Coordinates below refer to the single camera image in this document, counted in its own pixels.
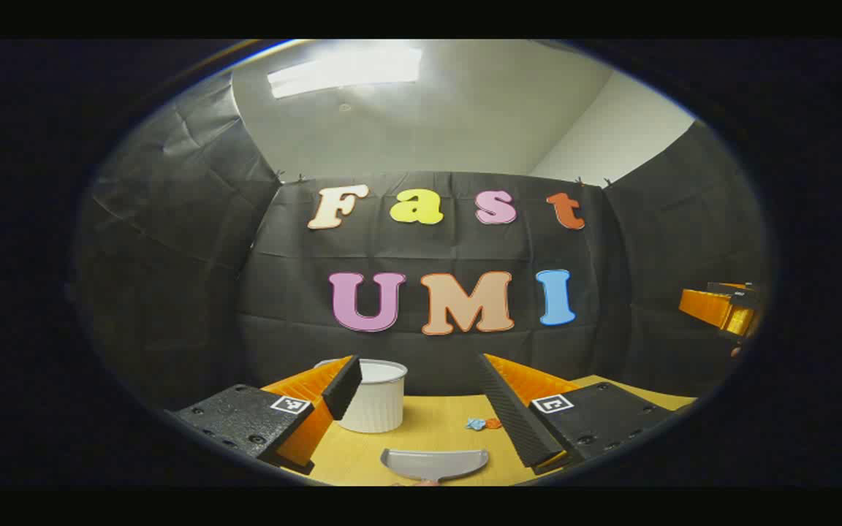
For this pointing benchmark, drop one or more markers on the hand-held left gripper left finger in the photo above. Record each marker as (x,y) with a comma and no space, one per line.
(342,383)

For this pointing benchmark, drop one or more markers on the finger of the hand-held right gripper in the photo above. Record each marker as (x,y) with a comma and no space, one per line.
(706,307)

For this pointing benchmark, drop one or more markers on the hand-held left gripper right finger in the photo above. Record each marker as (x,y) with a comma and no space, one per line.
(516,416)

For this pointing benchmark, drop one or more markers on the orange paper ball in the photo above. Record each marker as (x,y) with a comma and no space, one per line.
(492,423)

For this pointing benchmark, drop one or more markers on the white ribbed garbage bin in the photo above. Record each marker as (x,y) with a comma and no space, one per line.
(377,402)

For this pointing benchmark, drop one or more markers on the blue paper ball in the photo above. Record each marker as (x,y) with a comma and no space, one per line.
(473,424)

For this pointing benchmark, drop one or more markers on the grey plastic dustpan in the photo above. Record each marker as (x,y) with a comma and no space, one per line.
(432,464)

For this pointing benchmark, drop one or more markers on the wooden desktop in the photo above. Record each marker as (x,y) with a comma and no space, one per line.
(428,431)

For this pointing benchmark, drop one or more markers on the black backdrop cloth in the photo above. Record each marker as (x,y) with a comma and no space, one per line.
(428,248)

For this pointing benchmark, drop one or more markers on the ceiling light panel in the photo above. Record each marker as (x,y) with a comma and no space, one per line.
(344,71)

